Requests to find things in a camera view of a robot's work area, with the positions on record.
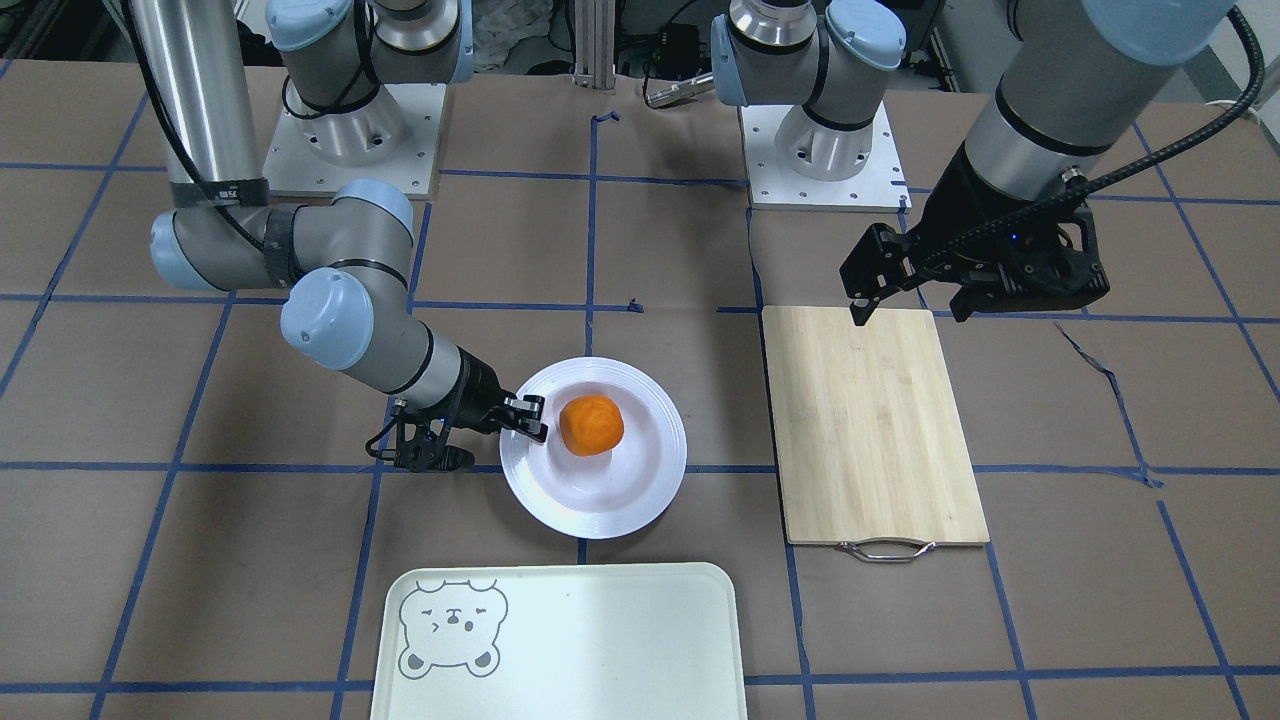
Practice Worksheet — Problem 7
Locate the cream bear tray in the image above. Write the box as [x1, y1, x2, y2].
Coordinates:
[371, 562, 748, 719]

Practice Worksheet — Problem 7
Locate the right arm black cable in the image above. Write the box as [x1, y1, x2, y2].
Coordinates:
[118, 0, 271, 251]

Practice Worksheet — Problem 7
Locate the white round plate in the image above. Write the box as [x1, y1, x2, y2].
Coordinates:
[500, 357, 687, 539]

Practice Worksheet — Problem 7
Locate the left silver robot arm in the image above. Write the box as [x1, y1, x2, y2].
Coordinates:
[710, 1, 1266, 325]

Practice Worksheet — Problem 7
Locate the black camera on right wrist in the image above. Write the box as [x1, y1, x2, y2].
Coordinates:
[365, 398, 475, 473]

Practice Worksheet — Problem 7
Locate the orange fruit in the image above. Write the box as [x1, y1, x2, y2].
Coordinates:
[558, 395, 625, 457]

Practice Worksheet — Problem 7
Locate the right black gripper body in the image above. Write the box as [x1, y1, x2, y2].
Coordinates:
[440, 348, 513, 436]

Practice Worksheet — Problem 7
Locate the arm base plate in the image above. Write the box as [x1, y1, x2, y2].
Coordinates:
[262, 85, 448, 200]
[739, 105, 911, 213]

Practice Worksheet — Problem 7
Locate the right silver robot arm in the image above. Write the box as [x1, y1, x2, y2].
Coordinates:
[120, 1, 547, 445]

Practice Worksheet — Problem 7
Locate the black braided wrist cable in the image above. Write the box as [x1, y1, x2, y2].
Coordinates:
[920, 5, 1267, 272]

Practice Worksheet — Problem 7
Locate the aluminium frame post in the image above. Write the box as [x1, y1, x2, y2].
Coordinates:
[573, 0, 616, 94]

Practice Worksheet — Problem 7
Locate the bamboo cutting board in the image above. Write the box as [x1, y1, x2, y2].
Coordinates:
[762, 306, 989, 559]

